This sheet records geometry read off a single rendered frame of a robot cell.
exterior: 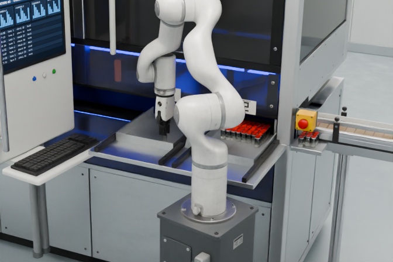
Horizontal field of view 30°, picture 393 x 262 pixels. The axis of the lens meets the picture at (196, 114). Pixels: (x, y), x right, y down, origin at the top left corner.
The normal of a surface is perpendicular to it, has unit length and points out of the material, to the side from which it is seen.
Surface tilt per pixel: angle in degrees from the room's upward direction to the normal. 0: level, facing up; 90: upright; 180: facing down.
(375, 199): 0
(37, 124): 90
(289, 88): 90
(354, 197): 0
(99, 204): 90
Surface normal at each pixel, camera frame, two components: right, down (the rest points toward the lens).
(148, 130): 0.02, -0.93
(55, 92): 0.85, 0.21
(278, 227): -0.40, 0.33
